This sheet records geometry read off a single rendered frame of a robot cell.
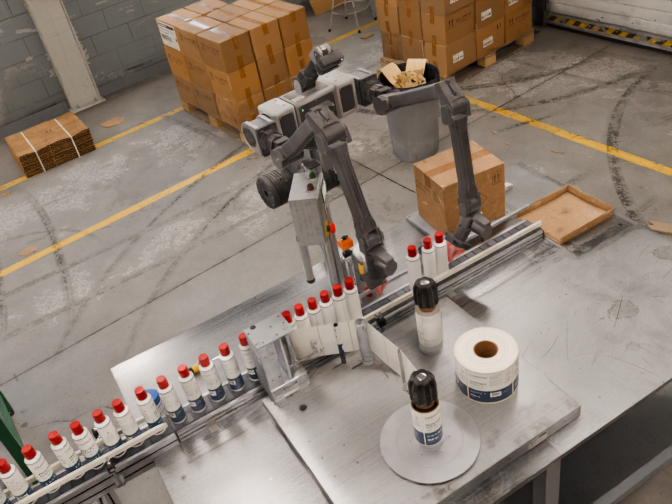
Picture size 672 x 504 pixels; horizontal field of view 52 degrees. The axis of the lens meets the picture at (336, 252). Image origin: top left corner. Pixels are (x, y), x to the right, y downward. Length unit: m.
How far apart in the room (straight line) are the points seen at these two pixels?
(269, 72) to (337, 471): 4.11
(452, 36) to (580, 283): 3.60
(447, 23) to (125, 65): 3.44
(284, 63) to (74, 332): 2.75
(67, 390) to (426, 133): 2.91
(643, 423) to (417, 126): 2.73
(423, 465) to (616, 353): 0.80
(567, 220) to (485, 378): 1.10
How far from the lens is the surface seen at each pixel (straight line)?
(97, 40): 7.59
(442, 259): 2.69
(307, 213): 2.27
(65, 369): 4.32
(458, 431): 2.24
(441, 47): 6.06
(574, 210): 3.18
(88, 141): 6.56
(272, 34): 5.76
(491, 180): 2.97
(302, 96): 2.79
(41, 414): 4.14
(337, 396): 2.39
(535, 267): 2.87
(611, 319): 2.68
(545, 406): 2.32
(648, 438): 3.12
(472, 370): 2.22
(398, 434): 2.25
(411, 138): 5.09
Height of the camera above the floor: 2.67
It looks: 37 degrees down
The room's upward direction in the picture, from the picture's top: 12 degrees counter-clockwise
